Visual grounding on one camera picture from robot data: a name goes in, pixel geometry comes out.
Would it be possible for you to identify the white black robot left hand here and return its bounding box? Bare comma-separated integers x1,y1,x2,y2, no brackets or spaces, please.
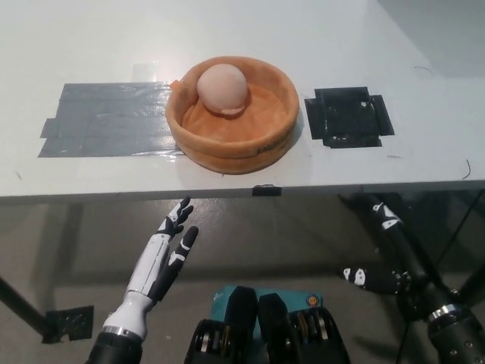
102,196,200,339

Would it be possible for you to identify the cream round plush dumpling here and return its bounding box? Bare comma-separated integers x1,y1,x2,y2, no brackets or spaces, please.
196,63,249,115

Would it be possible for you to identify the black metal table leg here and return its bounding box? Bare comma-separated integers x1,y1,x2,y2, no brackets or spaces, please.
0,278,52,337

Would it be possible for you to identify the black teal robot torso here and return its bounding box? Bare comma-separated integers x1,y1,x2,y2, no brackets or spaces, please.
185,284,352,364

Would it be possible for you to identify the grey duct tape patch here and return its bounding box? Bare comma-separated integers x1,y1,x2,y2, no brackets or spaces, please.
36,82,186,159

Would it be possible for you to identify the orange plush round basket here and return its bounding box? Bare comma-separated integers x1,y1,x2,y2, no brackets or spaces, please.
164,55,300,176

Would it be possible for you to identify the black tape square patch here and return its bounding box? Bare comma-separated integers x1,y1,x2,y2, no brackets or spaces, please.
304,86,395,149

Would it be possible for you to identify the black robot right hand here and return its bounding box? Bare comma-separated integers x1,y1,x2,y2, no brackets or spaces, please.
343,193,462,319

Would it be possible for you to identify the small black tape strip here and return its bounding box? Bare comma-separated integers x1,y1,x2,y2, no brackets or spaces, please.
252,184,281,197

